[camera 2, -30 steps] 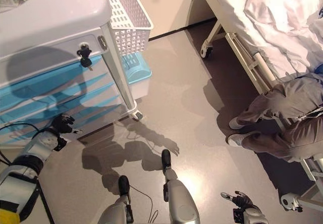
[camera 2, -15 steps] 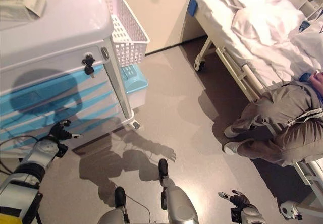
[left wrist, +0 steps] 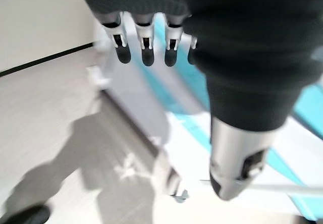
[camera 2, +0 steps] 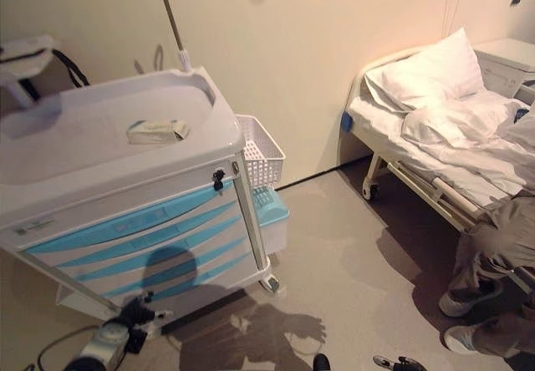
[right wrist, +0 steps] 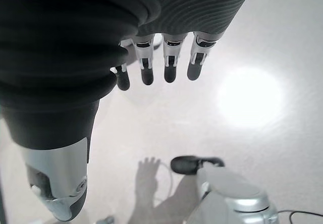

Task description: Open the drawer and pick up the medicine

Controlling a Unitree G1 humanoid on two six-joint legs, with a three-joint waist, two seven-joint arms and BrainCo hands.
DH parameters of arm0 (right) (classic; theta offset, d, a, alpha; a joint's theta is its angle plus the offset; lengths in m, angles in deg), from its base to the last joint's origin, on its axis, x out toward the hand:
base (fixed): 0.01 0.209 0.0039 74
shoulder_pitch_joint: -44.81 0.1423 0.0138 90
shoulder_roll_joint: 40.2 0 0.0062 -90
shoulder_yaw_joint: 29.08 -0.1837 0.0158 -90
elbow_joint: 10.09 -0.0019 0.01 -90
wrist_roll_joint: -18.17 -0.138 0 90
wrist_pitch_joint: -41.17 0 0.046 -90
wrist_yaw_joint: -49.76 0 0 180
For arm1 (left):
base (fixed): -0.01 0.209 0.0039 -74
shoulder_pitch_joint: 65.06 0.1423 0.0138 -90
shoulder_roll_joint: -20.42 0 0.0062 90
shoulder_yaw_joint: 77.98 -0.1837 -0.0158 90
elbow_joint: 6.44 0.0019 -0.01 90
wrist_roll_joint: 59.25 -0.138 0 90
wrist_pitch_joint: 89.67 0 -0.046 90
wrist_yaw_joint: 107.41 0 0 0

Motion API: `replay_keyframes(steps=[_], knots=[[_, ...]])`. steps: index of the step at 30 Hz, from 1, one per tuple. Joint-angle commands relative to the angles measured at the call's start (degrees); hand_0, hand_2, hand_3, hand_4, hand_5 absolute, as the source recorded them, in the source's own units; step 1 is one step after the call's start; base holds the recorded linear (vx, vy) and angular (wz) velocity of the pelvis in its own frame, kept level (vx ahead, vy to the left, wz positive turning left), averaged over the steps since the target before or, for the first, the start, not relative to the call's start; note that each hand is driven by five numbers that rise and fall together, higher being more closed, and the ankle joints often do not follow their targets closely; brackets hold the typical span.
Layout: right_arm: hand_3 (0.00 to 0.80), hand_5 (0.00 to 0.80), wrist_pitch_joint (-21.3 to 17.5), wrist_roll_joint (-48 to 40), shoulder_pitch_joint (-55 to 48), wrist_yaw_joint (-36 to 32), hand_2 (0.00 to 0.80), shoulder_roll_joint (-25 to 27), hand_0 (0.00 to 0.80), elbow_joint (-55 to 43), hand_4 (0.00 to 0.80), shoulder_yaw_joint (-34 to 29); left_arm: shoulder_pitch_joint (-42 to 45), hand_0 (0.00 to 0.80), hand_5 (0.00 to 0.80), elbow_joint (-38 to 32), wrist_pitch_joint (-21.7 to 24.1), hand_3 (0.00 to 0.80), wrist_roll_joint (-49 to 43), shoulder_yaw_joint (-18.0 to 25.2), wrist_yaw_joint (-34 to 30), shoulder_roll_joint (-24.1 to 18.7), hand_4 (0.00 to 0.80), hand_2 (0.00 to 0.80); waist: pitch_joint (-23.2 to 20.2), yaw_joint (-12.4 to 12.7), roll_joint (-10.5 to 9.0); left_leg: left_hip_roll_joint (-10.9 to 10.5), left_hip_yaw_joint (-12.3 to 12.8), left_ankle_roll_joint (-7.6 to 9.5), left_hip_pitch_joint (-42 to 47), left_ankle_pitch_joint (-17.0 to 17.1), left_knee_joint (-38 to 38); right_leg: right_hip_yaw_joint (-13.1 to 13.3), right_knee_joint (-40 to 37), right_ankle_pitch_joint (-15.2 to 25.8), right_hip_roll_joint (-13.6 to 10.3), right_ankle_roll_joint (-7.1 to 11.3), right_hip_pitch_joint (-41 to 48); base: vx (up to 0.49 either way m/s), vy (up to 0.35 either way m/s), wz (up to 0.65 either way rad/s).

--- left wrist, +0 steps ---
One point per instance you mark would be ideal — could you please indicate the grey left robot leg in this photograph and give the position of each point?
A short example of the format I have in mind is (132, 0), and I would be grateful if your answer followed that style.
(25, 215)

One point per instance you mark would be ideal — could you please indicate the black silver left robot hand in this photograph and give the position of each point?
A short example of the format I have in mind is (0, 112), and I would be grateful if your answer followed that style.
(252, 57)

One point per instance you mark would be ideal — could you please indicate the white blue medical cart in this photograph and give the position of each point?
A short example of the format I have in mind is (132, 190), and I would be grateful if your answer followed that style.
(156, 103)

